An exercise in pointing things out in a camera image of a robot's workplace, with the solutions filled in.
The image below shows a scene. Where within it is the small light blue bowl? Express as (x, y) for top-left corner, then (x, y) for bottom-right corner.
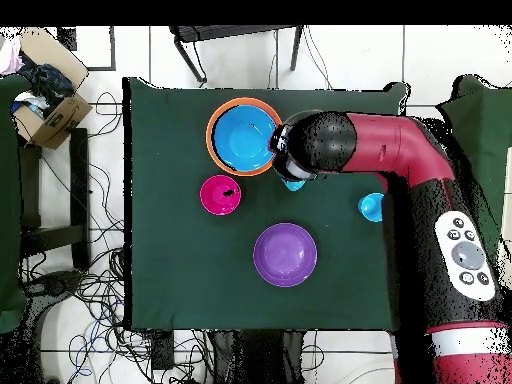
(283, 177), (308, 193)

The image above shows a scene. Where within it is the purple bowl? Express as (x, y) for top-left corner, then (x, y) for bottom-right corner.
(253, 222), (319, 289)

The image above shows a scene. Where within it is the large blue bowl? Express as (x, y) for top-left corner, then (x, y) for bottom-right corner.
(212, 103), (278, 173)

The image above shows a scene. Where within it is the pink bowl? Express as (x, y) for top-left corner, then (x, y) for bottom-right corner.
(199, 174), (243, 217)

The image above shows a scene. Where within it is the large orange bowl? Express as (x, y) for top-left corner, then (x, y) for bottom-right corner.
(205, 96), (285, 178)

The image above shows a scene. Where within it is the dark green tablecloth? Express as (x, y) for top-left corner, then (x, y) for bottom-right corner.
(121, 75), (409, 333)

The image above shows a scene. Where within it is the blue cup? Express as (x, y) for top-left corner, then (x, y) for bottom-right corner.
(357, 191), (385, 224)

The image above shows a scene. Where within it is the black bench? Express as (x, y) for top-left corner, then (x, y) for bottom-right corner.
(17, 127), (91, 273)

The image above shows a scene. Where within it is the black metal stand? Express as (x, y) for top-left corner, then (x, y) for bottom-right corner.
(169, 24), (305, 85)

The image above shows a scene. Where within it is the cardboard box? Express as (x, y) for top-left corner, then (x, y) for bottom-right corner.
(11, 27), (93, 150)

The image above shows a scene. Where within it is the green cloth covered table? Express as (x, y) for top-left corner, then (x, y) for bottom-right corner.
(0, 73), (29, 333)
(438, 74), (512, 241)

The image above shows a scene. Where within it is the beige board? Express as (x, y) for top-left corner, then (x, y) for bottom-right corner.
(499, 167), (512, 265)

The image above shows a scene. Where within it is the tangle of floor cables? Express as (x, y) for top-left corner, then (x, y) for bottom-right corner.
(23, 91), (153, 377)

